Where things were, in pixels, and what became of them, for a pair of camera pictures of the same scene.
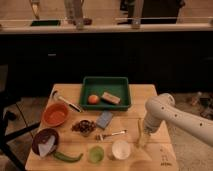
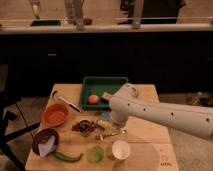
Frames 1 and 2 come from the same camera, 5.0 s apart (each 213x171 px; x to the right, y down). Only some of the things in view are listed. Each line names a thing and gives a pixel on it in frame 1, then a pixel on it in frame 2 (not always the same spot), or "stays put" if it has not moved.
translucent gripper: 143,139 -> 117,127
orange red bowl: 55,114 stays put
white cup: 121,149 stays put
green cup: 95,154 stays put
